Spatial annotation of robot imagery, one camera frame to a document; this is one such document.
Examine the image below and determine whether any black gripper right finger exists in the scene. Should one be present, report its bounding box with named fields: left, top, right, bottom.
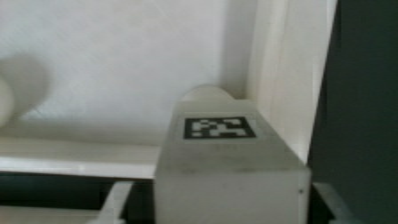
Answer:
left=308, top=182, right=363, bottom=224

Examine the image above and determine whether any white square tabletop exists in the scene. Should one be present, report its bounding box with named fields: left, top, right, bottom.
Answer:
left=0, top=0, right=260, bottom=179

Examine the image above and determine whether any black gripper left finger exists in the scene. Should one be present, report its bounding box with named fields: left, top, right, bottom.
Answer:
left=96, top=181, right=157, bottom=224

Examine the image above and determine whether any white U-shaped fence wall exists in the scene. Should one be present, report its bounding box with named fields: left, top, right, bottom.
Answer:
left=0, top=0, right=338, bottom=224

